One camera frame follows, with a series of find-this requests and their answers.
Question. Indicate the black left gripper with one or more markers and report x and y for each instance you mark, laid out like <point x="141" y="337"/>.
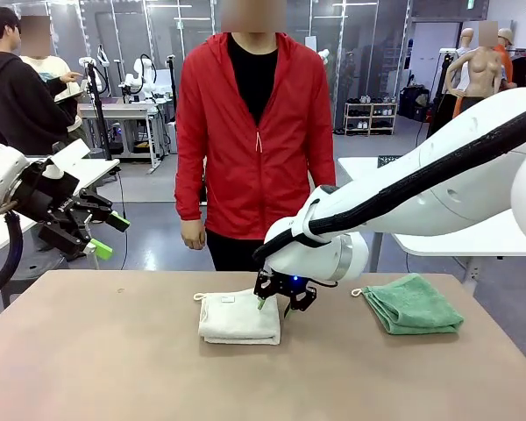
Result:
<point x="48" y="193"/>

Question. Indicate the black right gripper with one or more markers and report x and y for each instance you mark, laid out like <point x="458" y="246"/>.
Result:
<point x="285" y="283"/>

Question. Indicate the white towel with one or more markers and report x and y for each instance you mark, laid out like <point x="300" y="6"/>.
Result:
<point x="241" y="318"/>

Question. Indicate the green towel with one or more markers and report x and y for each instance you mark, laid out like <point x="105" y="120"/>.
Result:
<point x="416" y="307"/>

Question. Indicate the person's right forearm red sleeve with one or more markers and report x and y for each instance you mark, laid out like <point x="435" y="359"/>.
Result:
<point x="188" y="193"/>

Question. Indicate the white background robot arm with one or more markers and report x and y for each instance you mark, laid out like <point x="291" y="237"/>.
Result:
<point x="101" y="54"/>
<point x="324" y="54"/>
<point x="140" y="74"/>

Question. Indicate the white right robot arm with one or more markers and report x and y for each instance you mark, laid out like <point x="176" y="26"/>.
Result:
<point x="329" y="259"/>

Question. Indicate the person's left forearm red sleeve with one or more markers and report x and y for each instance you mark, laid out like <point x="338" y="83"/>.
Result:
<point x="324" y="171"/>

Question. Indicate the person's right hand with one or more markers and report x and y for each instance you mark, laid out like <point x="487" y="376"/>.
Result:
<point x="194" y="234"/>

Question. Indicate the black plastic stool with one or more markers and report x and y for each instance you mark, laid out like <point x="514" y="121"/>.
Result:
<point x="39" y="268"/>

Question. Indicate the black tripod stand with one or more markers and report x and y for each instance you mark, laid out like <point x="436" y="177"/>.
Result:
<point x="98" y="105"/>

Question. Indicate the white floor cabinet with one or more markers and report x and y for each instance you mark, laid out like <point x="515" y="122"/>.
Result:
<point x="172" y="138"/>

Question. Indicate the person in red jacket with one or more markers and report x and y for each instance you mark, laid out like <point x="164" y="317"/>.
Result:
<point x="254" y="175"/>

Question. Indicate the white robot workbench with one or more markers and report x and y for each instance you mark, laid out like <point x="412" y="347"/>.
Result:
<point x="133" y="112"/>

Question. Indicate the grey laptop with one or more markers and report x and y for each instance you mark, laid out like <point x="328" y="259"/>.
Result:
<point x="72" y="96"/>

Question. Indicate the person in black hoodie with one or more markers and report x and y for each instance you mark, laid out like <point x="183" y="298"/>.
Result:
<point x="22" y="105"/>

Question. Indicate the black pole stand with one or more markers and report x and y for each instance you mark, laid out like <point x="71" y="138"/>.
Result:
<point x="172" y="96"/>

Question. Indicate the person in cream t-shirt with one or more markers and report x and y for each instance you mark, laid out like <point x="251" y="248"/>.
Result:
<point x="52" y="70"/>

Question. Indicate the wooden shoe shelf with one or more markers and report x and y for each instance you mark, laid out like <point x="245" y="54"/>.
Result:
<point x="372" y="118"/>

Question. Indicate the black suitcases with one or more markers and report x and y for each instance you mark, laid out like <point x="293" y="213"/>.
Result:
<point x="414" y="103"/>

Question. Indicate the hanging black trousers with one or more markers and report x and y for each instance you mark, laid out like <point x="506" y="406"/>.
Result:
<point x="440" y="116"/>

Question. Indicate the skin-tone mannequin grey trousers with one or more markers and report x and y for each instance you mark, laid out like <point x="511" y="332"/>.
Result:
<point x="480" y="74"/>

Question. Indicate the white mannequin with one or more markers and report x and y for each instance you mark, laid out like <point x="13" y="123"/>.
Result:
<point x="465" y="44"/>

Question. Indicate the mannequin with beige hat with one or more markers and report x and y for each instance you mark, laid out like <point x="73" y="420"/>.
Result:
<point x="505" y="39"/>

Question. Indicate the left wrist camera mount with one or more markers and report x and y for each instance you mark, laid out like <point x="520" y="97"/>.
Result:
<point x="72" y="151"/>

